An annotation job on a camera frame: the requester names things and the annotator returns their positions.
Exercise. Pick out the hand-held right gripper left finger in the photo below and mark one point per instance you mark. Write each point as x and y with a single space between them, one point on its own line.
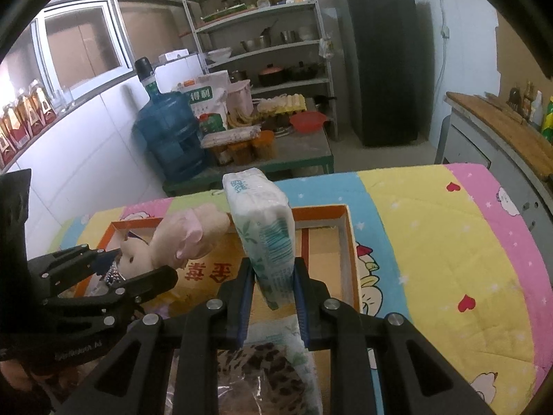
244 309

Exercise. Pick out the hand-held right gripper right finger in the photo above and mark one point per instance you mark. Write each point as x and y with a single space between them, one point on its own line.
301 309

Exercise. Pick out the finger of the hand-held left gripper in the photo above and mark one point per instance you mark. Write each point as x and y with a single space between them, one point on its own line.
106 260
151 281

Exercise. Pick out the orange cardboard box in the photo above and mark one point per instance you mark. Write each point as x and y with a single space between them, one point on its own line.
326 263

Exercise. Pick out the pink dress plush bear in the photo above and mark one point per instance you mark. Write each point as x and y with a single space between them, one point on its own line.
181 233

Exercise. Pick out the leopard dress plush bear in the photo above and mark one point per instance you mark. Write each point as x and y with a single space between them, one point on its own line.
263 367

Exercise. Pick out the person's left hand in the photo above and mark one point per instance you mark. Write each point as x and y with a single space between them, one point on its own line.
15 380

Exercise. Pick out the colourful printed blanket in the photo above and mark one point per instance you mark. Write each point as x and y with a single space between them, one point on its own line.
432 268

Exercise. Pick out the blue water jug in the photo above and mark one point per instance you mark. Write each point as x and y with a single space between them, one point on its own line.
173 138

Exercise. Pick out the orange jar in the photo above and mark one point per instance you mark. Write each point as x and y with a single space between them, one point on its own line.
264 145
241 152
222 155

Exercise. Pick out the low green table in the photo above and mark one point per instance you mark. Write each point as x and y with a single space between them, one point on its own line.
298 151

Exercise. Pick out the noodle pack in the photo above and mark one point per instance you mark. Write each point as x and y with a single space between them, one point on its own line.
231 137

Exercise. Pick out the green red packet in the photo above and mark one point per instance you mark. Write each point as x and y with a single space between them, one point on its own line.
211 123

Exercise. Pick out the glass cup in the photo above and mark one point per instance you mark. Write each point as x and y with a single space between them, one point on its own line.
65 96

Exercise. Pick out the bananas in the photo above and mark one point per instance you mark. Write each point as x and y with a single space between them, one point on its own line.
240 119

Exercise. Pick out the red basin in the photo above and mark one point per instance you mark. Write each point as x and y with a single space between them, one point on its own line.
307 122

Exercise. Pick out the white green flour bag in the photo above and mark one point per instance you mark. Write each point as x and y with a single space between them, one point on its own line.
205 97

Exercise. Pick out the black water pump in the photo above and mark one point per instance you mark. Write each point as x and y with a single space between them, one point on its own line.
144 71

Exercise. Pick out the pink white bag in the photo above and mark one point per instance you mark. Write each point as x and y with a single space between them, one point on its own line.
240 97

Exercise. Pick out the egg tray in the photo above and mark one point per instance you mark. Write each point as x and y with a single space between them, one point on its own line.
283 105

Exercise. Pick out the white carton box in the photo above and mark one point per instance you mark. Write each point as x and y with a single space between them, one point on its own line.
173 57

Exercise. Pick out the sliding window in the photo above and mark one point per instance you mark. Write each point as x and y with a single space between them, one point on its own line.
82 39

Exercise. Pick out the white bowl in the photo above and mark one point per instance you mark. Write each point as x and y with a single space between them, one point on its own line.
219 55

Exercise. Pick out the black pot red lid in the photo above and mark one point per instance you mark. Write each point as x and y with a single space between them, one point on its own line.
271 75

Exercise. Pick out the black frying pan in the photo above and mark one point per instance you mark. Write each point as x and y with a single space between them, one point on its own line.
304 71

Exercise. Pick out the grey kitchen counter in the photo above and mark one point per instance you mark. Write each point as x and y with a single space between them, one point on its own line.
479 151

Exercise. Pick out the steel bowl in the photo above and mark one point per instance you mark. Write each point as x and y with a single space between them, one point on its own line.
255 44

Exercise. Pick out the dark refrigerator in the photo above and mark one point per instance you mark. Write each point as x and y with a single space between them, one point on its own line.
384 60

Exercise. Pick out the hanging plastic bag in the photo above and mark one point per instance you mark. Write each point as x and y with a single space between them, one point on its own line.
326 47

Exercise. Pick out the steel cup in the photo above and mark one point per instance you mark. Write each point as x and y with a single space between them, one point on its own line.
287 36

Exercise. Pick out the ladle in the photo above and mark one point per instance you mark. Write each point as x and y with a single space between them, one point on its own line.
267 32

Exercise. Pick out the stacked white bowls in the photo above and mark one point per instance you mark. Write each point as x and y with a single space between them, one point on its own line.
306 33

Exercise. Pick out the green tray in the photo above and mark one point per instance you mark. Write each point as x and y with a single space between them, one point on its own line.
227 11

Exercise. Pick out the wooden cutting board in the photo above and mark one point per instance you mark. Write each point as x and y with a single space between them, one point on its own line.
510 126

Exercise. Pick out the metal shelf rack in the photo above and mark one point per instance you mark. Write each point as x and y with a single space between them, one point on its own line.
259 17

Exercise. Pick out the small dark sauce bottle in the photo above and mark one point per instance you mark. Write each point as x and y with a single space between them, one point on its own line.
514 99

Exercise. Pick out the white plastic bottle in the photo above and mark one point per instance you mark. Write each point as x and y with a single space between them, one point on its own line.
537 111

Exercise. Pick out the green yellow bottle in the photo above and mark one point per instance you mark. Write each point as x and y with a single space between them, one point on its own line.
548 122

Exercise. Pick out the tall dark sauce bottle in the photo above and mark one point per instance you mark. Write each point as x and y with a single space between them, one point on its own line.
527 96

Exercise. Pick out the white wall socket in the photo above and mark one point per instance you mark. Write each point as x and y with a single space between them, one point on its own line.
446 32

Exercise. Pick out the cardboard wall sheet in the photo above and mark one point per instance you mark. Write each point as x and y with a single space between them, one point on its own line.
518 45

